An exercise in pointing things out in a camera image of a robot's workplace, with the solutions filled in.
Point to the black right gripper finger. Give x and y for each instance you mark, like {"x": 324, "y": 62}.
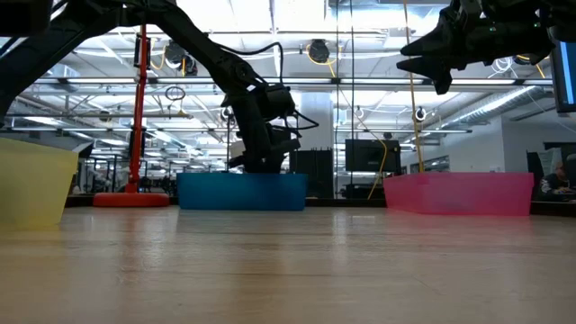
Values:
{"x": 436, "y": 69}
{"x": 432, "y": 47}

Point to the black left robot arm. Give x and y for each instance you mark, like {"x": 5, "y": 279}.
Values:
{"x": 193, "y": 36}

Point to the blue plastic bin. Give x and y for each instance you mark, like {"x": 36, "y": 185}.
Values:
{"x": 240, "y": 192}

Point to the black cabinet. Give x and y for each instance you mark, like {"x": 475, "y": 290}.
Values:
{"x": 315, "y": 175}

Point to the white building pillar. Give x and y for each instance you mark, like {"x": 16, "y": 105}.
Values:
{"x": 319, "y": 121}

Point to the monitor with blue screen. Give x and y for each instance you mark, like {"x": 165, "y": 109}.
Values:
{"x": 564, "y": 72}

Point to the black background monitor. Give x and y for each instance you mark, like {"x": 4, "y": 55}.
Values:
{"x": 371, "y": 155}

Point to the red stand with round base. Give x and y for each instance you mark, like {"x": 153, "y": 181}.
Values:
{"x": 136, "y": 135}

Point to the pink plastic bin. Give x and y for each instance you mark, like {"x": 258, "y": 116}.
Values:
{"x": 459, "y": 193}

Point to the black office chair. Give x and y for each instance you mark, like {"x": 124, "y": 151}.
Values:
{"x": 534, "y": 180}

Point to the person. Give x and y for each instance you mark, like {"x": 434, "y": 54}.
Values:
{"x": 555, "y": 184}

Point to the yellow plastic bin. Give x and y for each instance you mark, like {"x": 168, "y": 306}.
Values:
{"x": 36, "y": 184}

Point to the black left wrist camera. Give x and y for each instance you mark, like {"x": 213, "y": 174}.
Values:
{"x": 280, "y": 102}

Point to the black aluminium table edge rail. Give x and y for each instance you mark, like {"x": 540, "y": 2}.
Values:
{"x": 346, "y": 203}

